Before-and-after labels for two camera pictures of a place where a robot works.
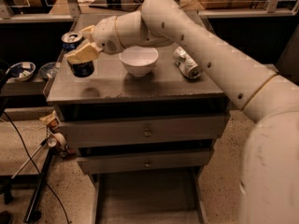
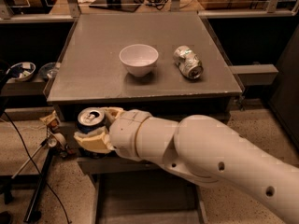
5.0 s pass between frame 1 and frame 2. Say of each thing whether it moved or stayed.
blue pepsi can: moved
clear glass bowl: stayed
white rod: stayed
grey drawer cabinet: stayed
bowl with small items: stayed
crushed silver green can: stayed
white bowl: stayed
